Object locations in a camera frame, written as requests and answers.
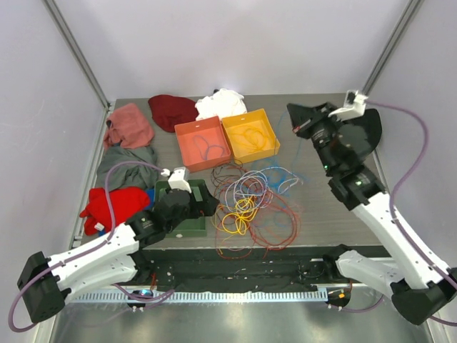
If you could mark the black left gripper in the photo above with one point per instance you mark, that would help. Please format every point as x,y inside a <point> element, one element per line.
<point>208,205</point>

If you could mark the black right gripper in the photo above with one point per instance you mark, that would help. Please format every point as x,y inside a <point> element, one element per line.
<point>304,118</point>

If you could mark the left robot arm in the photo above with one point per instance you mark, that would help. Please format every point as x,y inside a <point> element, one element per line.
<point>47,284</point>

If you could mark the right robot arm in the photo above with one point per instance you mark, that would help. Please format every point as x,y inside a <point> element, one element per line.
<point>420,283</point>

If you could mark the green plastic tray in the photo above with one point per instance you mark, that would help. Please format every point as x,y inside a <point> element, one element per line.
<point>189,227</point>

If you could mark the blue cloth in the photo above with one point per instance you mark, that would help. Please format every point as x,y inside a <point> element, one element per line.
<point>151,195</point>

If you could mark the yellow plastic tray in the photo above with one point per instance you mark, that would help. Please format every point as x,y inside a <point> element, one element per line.
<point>250,136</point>

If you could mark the coral orange plastic tray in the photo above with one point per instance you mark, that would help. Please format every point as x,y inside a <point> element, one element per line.
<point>202,144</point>

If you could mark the black bucket hat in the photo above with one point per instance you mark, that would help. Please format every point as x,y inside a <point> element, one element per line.
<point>362,135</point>

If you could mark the bright red cloth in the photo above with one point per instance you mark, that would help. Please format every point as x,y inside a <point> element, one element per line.
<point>124,202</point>

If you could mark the white cloth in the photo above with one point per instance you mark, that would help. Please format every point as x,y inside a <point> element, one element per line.
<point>223,103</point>

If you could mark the grey cloth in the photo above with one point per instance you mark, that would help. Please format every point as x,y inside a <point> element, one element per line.
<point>127,175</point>

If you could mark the dark red cloth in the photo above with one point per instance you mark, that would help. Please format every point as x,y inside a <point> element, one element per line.
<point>167,111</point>

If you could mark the pink cloth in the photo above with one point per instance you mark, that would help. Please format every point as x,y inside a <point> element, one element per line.
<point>128,128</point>

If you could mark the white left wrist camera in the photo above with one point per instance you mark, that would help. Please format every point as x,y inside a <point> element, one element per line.
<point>178,178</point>

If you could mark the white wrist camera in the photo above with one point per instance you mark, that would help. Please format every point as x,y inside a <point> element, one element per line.
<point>178,178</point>
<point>354,106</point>

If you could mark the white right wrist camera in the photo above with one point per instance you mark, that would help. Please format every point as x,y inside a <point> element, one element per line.
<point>354,106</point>

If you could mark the white slotted cable duct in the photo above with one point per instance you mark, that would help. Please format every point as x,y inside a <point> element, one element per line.
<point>116,296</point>

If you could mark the right aluminium frame post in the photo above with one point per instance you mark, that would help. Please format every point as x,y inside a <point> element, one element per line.
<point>399,30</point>

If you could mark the aluminium frame post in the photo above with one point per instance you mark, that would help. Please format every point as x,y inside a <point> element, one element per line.
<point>399,30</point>
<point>71,42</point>

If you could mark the left aluminium frame post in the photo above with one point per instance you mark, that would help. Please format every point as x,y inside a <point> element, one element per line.
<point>71,42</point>

